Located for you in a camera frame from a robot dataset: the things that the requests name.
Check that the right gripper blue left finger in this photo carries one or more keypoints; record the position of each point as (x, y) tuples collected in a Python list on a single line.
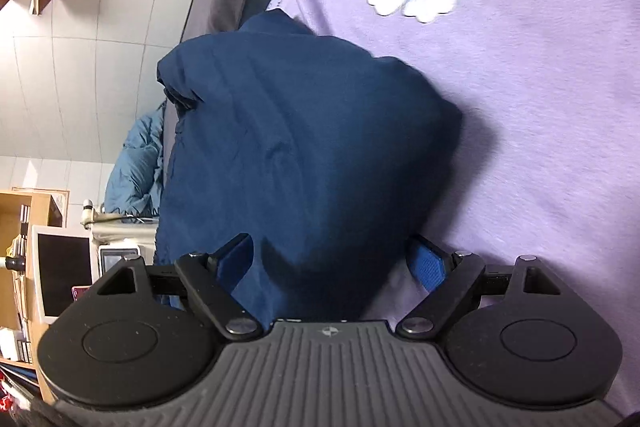
[(230, 264)]

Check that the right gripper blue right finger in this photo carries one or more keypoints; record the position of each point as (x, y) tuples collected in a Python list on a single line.
[(429, 264)]

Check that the navy blue padded jacket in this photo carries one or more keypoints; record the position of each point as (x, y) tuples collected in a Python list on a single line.
[(329, 157)]

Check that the white machine with control knobs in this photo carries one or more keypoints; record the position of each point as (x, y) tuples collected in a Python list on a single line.
[(114, 237)]

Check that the light blue crumpled blanket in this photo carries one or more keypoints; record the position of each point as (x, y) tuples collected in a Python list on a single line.
[(135, 185)]

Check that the wooden desk shelf unit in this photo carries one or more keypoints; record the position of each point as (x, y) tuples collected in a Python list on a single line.
[(19, 309)]

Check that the purple floral bed sheet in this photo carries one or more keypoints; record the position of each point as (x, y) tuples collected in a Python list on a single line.
[(548, 163)]

